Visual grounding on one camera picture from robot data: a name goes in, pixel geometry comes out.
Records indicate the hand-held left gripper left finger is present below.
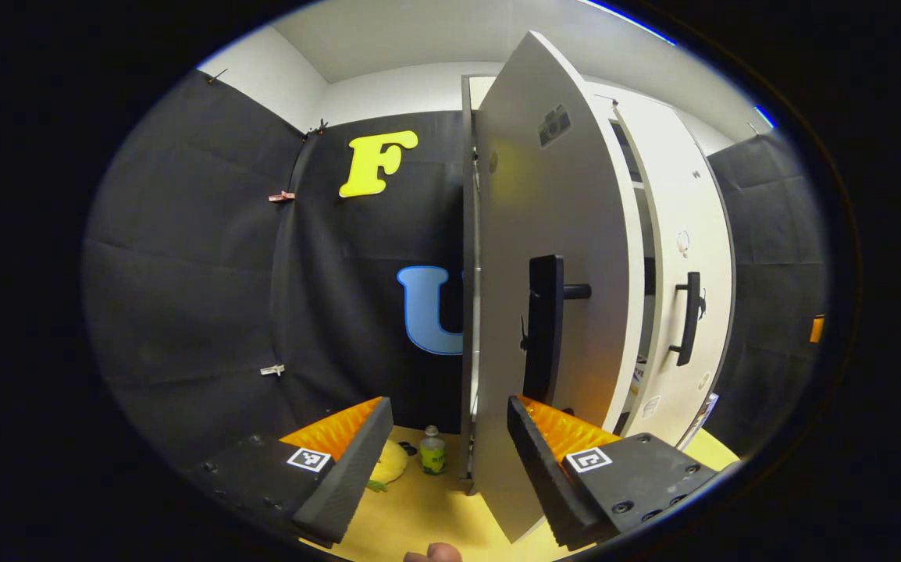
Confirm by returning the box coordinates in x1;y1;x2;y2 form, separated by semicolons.
189;397;394;547

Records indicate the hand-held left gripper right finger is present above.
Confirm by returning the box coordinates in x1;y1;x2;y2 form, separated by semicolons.
507;396;721;551

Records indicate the white shoe cabinet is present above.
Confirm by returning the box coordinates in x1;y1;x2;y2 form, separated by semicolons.
461;74;736;485

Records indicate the white cabinet door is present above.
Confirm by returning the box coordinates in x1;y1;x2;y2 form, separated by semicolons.
614;94;736;450
470;31;643;543

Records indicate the yellow soft toy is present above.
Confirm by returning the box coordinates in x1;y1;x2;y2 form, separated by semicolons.
369;439;410;493

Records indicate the small green bottle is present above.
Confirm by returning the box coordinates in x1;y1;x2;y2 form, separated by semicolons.
419;425;447;476

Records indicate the black backdrop cloth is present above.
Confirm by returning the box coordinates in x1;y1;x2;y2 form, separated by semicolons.
704;133;830;457
82;70;467;469

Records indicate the black left door handle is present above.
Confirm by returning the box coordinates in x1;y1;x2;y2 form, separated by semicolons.
523;254;592;405

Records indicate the black door handle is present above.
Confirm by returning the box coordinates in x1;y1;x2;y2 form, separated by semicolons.
669;272;706;368
523;254;592;405

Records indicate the black right door handle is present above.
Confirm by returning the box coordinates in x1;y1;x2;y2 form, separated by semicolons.
669;272;706;368

